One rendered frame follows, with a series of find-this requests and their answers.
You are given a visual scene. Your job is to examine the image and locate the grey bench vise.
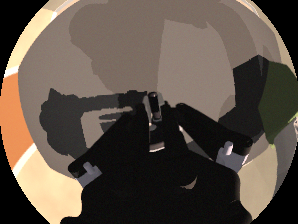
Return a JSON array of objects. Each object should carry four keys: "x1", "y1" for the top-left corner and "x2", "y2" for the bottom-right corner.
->
[{"x1": 148, "y1": 92, "x2": 164, "y2": 152}]

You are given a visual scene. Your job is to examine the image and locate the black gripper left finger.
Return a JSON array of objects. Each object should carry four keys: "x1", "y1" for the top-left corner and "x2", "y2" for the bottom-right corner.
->
[{"x1": 68, "y1": 95, "x2": 151, "y2": 197}]

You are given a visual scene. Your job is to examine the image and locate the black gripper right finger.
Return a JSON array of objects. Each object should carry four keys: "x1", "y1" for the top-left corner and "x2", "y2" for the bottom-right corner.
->
[{"x1": 157, "y1": 93, "x2": 253, "y2": 194}]

